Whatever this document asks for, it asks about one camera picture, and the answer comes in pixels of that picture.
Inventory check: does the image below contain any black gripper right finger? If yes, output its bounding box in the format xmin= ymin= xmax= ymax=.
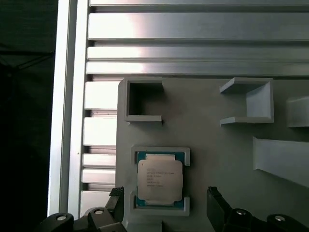
xmin=206 ymin=185 xmax=294 ymax=232

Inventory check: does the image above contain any silver CPU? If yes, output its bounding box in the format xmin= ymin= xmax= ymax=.
xmin=135 ymin=152 xmax=185 ymax=207

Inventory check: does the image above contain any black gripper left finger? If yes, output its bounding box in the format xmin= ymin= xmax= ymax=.
xmin=40 ymin=186 xmax=126 ymax=232

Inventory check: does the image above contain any grey parts rack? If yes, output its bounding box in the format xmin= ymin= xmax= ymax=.
xmin=115 ymin=77 xmax=309 ymax=232

